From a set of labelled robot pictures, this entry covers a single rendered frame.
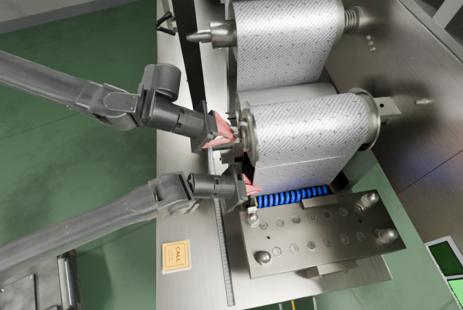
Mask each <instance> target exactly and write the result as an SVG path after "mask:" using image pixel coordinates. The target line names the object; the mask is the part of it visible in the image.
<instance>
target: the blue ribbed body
mask: <svg viewBox="0 0 463 310"><path fill-rule="evenodd" d="M330 193H331V190H330V189H327V187H326V186H322V189H321V187H317V191H316V188H315V187H312V189H311V190H310V189H309V188H307V192H305V190H304V189H301V193H300V191H299V190H296V194H295V193H294V191H291V195H289V192H285V196H284V194H283V193H282V192H281V193H280V197H278V194H275V195H274V196H275V198H273V195H272V194H270V195H269V198H267V196H266V195H264V199H262V196H259V197H258V200H257V204H258V208H259V209H260V208H261V207H263V208H265V207H267V206H268V207H272V205H273V206H277V205H283V203H284V204H289V203H294V202H295V203H297V202H300V201H301V200H302V199H306V198H314V197H319V196H326V195H330Z"/></svg>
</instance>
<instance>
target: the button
mask: <svg viewBox="0 0 463 310"><path fill-rule="evenodd" d="M186 267H189V253H188V242H187V241H186V240H184V241H180V242H172V243H167V244H164V245H163V270H164V271H171V270H175V269H182V268H186Z"/></svg>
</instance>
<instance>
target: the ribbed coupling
mask: <svg viewBox="0 0 463 310"><path fill-rule="evenodd" d="M363 21H364V15H363V11H362V9H361V8H360V7H359V6H355V7H351V8H349V10H345V11H344V30H343V34H347V35H349V36H355V35H357V34H358V33H359V32H360V31H361V29H362V25H363Z"/></svg>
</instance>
